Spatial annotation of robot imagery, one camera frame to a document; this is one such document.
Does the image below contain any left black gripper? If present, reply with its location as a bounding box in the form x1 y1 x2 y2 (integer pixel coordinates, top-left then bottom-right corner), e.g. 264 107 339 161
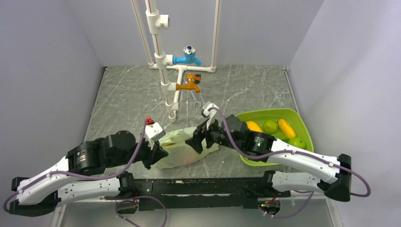
109 134 169 169

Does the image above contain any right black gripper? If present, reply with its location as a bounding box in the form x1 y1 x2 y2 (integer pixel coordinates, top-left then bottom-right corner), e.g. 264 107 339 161
185 114 243 154

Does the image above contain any light green plastic bag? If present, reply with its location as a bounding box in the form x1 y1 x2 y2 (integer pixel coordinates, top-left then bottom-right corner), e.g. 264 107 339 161
153 126 218 169

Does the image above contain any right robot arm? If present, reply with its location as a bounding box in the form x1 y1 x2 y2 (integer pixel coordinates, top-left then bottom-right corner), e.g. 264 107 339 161
185 115 352 202

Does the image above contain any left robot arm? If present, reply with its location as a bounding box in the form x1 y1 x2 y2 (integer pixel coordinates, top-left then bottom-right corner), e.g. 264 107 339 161
3 130 168 217

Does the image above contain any yellow fake mango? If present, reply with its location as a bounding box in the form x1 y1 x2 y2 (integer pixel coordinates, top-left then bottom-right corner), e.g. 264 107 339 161
246 121 263 132

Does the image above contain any green fake lime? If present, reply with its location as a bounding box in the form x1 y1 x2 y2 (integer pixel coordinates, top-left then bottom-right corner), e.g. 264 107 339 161
262 119 279 135

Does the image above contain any yellow fake corn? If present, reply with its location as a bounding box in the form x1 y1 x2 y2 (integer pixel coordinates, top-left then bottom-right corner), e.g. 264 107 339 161
278 119 296 139

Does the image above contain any green fake apple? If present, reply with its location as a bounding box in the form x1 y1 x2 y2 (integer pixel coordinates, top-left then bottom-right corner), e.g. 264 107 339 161
288 137 306 149

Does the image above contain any silver wrench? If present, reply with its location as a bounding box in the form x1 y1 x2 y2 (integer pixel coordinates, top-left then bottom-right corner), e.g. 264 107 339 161
190 90 202 108

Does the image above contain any green plastic basin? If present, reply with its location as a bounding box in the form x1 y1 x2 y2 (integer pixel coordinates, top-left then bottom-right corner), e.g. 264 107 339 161
236 108 314 167

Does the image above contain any orange faucet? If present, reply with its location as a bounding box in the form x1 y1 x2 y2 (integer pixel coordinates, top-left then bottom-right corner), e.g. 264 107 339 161
175 73 201 93

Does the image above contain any blue faucet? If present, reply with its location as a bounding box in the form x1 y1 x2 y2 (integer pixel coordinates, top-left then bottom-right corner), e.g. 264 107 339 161
173 45 202 66

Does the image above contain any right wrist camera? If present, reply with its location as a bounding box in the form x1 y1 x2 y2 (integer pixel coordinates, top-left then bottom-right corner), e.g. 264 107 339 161
201 101 219 130

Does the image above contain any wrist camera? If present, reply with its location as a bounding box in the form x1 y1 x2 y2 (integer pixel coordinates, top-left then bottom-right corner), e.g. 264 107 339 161
201 101 219 130
144 117 166 149

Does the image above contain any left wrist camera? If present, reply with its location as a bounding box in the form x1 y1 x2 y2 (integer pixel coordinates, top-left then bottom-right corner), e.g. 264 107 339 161
144 117 166 149

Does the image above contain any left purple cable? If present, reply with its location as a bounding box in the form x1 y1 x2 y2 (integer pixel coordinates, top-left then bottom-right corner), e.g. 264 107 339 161
3 119 151 214

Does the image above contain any purple cable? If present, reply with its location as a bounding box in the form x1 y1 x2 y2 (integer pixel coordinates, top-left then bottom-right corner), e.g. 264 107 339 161
208 107 372 197
3 119 151 214

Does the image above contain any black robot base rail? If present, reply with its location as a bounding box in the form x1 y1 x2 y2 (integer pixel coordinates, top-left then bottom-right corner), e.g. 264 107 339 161
106 177 291 211

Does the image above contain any white PVC pipe frame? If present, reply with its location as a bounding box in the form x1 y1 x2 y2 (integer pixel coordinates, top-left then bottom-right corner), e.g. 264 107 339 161
131 0 222 122

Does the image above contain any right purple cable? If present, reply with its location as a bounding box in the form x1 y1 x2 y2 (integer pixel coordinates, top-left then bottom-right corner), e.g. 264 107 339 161
208 107 372 197

